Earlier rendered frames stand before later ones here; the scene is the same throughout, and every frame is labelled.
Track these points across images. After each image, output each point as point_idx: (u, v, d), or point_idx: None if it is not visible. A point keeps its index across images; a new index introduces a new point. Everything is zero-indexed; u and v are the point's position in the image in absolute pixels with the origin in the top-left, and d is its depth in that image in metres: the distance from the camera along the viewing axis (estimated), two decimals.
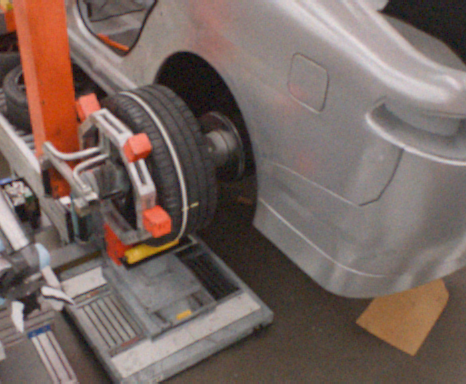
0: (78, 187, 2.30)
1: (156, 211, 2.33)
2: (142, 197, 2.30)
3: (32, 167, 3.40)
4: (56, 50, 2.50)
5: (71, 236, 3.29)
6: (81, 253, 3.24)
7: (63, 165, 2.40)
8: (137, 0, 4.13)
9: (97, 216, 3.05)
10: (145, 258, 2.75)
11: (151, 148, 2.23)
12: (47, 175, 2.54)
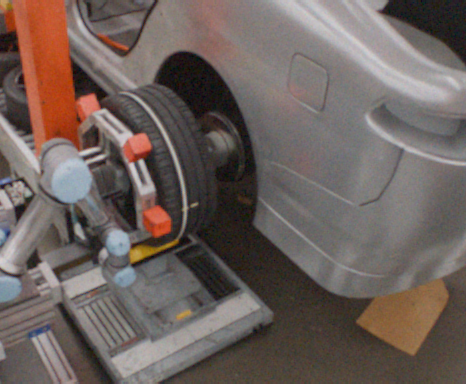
0: None
1: (156, 211, 2.33)
2: (142, 197, 2.30)
3: (32, 167, 3.40)
4: (56, 50, 2.50)
5: (71, 236, 3.29)
6: (81, 253, 3.24)
7: None
8: (137, 0, 4.13)
9: None
10: (145, 258, 2.75)
11: (151, 148, 2.23)
12: None
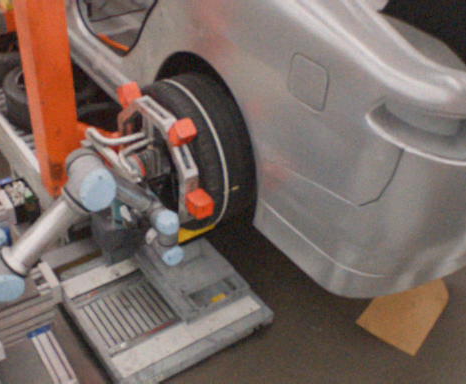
0: (124, 170, 2.37)
1: (199, 194, 2.41)
2: (186, 180, 2.37)
3: (32, 167, 3.40)
4: (56, 50, 2.50)
5: (71, 236, 3.29)
6: (81, 253, 3.24)
7: (107, 150, 2.48)
8: (137, 0, 4.13)
9: (97, 216, 3.05)
10: (182, 242, 2.83)
11: (196, 132, 2.31)
12: None
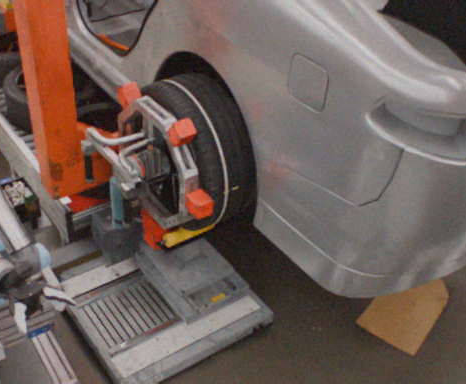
0: (124, 170, 2.37)
1: (199, 194, 2.41)
2: (186, 180, 2.37)
3: (32, 167, 3.40)
4: (56, 50, 2.50)
5: (71, 236, 3.29)
6: (81, 253, 3.24)
7: (107, 150, 2.48)
8: (137, 0, 4.13)
9: (97, 216, 3.05)
10: (182, 242, 2.83)
11: (196, 132, 2.31)
12: (90, 160, 2.62)
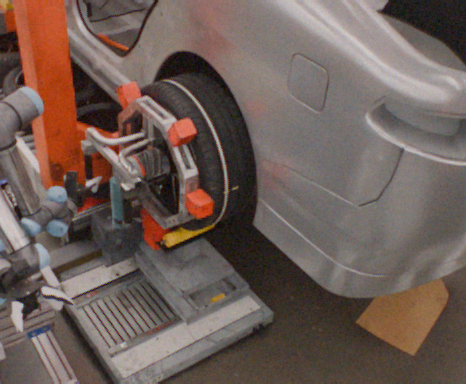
0: (124, 170, 2.37)
1: (199, 194, 2.41)
2: (186, 180, 2.37)
3: (32, 167, 3.40)
4: (56, 50, 2.50)
5: (71, 236, 3.29)
6: (81, 253, 3.24)
7: (107, 150, 2.48)
8: (137, 0, 4.13)
9: (97, 216, 3.05)
10: (182, 242, 2.83)
11: (196, 132, 2.31)
12: (90, 160, 2.62)
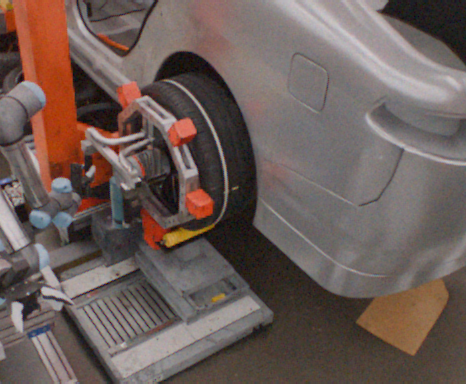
0: (124, 170, 2.37)
1: (199, 194, 2.41)
2: (186, 180, 2.37)
3: None
4: (56, 50, 2.50)
5: (71, 236, 3.29)
6: (81, 253, 3.24)
7: (107, 150, 2.48)
8: (137, 0, 4.13)
9: (97, 216, 3.05)
10: (182, 242, 2.83)
11: (196, 132, 2.31)
12: (90, 160, 2.62)
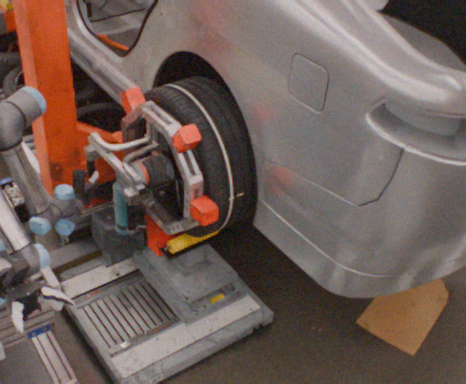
0: (128, 176, 2.34)
1: (204, 201, 2.38)
2: (191, 186, 2.34)
3: (32, 167, 3.40)
4: (56, 50, 2.50)
5: (71, 236, 3.29)
6: (81, 253, 3.24)
7: (111, 156, 2.45)
8: (137, 0, 4.13)
9: (97, 216, 3.05)
10: (186, 248, 2.80)
11: (201, 138, 2.28)
12: (93, 166, 2.59)
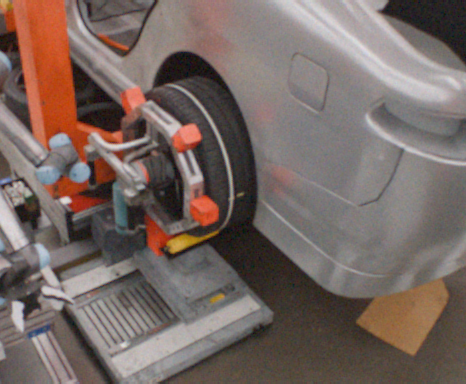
0: (128, 176, 2.34)
1: (204, 201, 2.38)
2: (191, 186, 2.34)
3: (32, 167, 3.40)
4: (56, 50, 2.50)
5: (71, 236, 3.29)
6: (81, 253, 3.24)
7: (111, 156, 2.45)
8: (137, 0, 4.13)
9: (97, 216, 3.05)
10: (186, 248, 2.80)
11: (201, 138, 2.28)
12: (93, 166, 2.59)
